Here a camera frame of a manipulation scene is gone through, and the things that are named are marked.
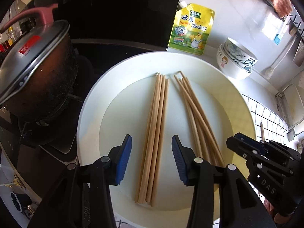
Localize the wooden chopstick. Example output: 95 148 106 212
260 122 265 141
181 70 223 167
174 75 203 158
150 79 169 207
146 75 165 203
135 73 161 203
181 79 213 163
185 76 226 167
140 81 161 204

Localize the person's hand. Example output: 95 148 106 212
264 199 292 225

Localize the white grid cloth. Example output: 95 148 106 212
243 94 288 145

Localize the metal rack with board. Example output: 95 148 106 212
275 83 303 142

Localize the black stove top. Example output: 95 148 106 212
0 113 79 195

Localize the white dish brush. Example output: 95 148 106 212
265 36 303 80

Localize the white cartoon bowl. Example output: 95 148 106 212
216 44 252 80

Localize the middle patterned bowl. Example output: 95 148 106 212
223 45 255 72

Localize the patterned bowl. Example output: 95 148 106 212
223 45 255 72
224 37 258 64

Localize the top patterned bowl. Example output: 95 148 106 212
224 37 258 64

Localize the cream round tray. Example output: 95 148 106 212
77 51 256 227

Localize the blue silicone brush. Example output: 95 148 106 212
274 15 290 45

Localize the dark cooking pot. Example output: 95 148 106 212
1 35 78 121

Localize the yellow seasoning pouch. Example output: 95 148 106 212
169 1 215 55

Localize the glass pot lid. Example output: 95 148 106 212
1 4 70 105

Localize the wall hook rail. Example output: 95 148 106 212
287 14 303 40

